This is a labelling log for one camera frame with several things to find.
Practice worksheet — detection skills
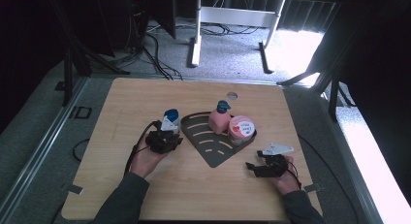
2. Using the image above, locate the bundle of black floor cables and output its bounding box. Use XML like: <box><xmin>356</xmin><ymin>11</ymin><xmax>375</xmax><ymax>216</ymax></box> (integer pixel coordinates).
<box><xmin>142</xmin><ymin>19</ymin><xmax>184</xmax><ymax>81</ymax></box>

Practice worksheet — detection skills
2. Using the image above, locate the person's left hand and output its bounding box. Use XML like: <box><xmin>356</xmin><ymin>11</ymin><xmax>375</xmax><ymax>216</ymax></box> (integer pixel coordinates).
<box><xmin>130</xmin><ymin>143</ymin><xmax>168</xmax><ymax>179</ymax></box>

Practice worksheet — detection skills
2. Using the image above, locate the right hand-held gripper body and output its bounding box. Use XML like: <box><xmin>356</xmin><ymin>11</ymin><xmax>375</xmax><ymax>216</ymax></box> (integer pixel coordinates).
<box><xmin>257</xmin><ymin>143</ymin><xmax>295</xmax><ymax>178</ymax></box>

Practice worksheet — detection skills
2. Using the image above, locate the dark slotted corner shelf tray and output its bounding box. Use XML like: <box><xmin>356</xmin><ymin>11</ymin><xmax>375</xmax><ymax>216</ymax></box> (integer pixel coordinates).
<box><xmin>179</xmin><ymin>111</ymin><xmax>258</xmax><ymax>169</ymax></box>

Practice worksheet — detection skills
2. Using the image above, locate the thin black cable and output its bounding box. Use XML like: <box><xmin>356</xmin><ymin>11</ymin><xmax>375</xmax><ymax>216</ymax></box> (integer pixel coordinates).
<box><xmin>298</xmin><ymin>135</ymin><xmax>361</xmax><ymax>224</ymax></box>

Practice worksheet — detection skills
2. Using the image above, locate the round pink tub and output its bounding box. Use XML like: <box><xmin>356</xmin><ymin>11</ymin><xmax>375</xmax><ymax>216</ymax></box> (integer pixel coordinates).
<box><xmin>227</xmin><ymin>114</ymin><xmax>256</xmax><ymax>146</ymax></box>

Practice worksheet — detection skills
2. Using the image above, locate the black square floor bracket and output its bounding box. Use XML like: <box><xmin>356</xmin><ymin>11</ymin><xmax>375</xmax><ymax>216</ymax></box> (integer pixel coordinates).
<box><xmin>75</xmin><ymin>106</ymin><xmax>93</xmax><ymax>119</ymax></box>

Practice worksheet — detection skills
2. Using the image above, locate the pink bottle with teal pump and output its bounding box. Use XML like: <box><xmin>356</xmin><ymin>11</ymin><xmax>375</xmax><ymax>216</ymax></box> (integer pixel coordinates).
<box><xmin>207</xmin><ymin>100</ymin><xmax>233</xmax><ymax>135</ymax></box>

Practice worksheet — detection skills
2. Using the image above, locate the white bottle with blue cap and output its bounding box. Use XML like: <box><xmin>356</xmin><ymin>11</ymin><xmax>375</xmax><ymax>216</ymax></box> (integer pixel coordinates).
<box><xmin>162</xmin><ymin>108</ymin><xmax>181</xmax><ymax>135</ymax></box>

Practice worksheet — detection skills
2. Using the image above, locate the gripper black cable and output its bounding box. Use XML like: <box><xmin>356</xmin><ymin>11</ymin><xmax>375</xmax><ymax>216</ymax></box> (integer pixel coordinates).
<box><xmin>285</xmin><ymin>159</ymin><xmax>303</xmax><ymax>190</ymax></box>
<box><xmin>124</xmin><ymin>120</ymin><xmax>163</xmax><ymax>176</ymax></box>

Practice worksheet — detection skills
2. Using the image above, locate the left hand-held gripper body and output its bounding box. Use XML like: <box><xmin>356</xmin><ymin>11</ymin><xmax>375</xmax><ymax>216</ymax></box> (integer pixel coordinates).
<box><xmin>144</xmin><ymin>115</ymin><xmax>184</xmax><ymax>154</ymax></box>

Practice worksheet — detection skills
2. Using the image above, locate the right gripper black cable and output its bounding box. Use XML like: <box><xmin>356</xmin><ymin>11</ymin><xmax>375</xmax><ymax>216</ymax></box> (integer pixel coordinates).
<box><xmin>285</xmin><ymin>159</ymin><xmax>303</xmax><ymax>190</ymax></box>

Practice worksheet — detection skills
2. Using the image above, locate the black metal stand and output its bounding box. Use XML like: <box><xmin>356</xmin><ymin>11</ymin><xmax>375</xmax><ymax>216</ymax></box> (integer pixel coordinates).
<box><xmin>276</xmin><ymin>68</ymin><xmax>357</xmax><ymax>122</ymax></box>

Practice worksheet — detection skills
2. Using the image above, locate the dark computer tower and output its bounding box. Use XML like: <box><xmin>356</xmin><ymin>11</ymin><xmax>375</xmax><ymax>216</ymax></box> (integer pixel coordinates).
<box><xmin>93</xmin><ymin>0</ymin><xmax>150</xmax><ymax>59</ymax></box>

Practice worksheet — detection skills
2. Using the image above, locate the black desk foot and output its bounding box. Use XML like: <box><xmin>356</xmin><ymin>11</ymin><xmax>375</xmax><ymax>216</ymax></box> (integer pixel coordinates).
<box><xmin>258</xmin><ymin>41</ymin><xmax>274</xmax><ymax>75</ymax></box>

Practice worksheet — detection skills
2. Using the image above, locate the black tripod stand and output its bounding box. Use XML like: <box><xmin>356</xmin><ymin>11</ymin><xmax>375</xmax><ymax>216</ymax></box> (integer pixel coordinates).
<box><xmin>45</xmin><ymin>0</ymin><xmax>131</xmax><ymax>108</ymax></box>

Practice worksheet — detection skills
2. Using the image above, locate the person's right hand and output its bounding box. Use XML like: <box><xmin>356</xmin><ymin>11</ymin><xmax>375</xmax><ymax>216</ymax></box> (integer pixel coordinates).
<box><xmin>272</xmin><ymin>155</ymin><xmax>301</xmax><ymax>195</ymax></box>

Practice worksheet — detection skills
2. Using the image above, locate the grey tape strip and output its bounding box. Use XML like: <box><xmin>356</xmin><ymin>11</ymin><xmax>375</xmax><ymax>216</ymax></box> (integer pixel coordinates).
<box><xmin>303</xmin><ymin>183</ymin><xmax>323</xmax><ymax>193</ymax></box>
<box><xmin>60</xmin><ymin>182</ymin><xmax>84</xmax><ymax>196</ymax></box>

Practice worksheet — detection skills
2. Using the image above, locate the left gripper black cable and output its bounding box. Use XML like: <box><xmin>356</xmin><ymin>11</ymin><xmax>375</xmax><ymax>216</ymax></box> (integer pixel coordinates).
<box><xmin>124</xmin><ymin>120</ymin><xmax>163</xmax><ymax>176</ymax></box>

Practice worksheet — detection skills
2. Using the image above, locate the white desk frame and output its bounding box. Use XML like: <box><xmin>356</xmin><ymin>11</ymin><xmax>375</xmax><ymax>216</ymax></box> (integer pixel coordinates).
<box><xmin>187</xmin><ymin>0</ymin><xmax>287</xmax><ymax>69</ymax></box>

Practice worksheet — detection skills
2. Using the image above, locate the aluminium floor rail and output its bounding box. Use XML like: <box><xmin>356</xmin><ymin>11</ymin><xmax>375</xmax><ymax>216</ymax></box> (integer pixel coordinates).
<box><xmin>0</xmin><ymin>77</ymin><xmax>89</xmax><ymax>215</ymax></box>
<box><xmin>319</xmin><ymin>91</ymin><xmax>386</xmax><ymax>224</ymax></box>

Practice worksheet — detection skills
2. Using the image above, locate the black cable loop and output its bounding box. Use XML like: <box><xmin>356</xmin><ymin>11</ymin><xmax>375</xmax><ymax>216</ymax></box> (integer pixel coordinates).
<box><xmin>72</xmin><ymin>138</ymin><xmax>90</xmax><ymax>162</ymax></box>

